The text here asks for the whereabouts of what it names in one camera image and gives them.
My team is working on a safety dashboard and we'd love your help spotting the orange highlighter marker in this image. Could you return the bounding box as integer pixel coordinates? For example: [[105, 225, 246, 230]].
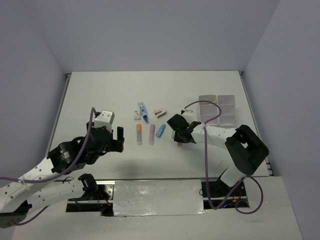
[[136, 124, 143, 146]]

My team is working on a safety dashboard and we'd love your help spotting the blue correction tape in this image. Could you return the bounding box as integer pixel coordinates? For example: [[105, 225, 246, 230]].
[[155, 124, 166, 138]]

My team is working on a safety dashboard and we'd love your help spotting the blue white glue tube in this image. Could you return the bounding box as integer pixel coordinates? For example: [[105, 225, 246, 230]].
[[138, 102, 149, 124]]

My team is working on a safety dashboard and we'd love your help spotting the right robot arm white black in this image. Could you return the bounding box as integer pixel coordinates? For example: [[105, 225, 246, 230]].
[[167, 114, 270, 196]]

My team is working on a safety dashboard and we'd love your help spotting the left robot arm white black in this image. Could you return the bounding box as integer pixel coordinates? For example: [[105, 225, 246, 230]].
[[0, 124, 124, 229]]

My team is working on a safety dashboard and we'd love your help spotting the pink mini stapler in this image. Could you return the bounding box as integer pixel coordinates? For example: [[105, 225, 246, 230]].
[[154, 108, 167, 118]]

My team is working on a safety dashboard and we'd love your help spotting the small white orange eraser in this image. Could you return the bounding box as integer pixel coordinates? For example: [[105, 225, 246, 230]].
[[134, 110, 141, 121]]

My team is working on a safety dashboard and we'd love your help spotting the purple highlighter marker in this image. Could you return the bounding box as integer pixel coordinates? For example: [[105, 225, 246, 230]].
[[148, 124, 155, 146]]

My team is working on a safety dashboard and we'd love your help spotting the white compartment organizer box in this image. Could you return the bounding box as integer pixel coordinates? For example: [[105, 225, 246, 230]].
[[198, 95, 237, 128]]

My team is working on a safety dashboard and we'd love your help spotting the silver foil covered panel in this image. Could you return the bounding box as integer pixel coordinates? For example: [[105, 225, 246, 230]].
[[113, 179, 205, 217]]

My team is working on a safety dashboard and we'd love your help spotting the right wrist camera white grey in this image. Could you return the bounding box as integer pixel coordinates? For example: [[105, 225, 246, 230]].
[[180, 109, 195, 124]]

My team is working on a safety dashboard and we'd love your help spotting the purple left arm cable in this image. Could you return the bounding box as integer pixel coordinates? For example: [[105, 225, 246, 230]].
[[0, 107, 98, 226]]

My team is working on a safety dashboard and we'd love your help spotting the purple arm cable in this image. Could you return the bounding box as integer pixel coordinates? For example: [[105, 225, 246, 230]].
[[182, 99, 264, 215], [0, 107, 98, 226]]

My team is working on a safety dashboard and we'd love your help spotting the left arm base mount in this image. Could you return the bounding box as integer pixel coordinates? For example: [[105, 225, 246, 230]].
[[65, 182, 115, 217]]

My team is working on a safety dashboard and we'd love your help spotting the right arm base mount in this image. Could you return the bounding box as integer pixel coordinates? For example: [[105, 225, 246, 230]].
[[198, 181, 249, 210]]

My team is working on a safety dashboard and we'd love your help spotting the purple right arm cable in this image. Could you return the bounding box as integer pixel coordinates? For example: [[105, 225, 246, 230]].
[[182, 99, 264, 215]]

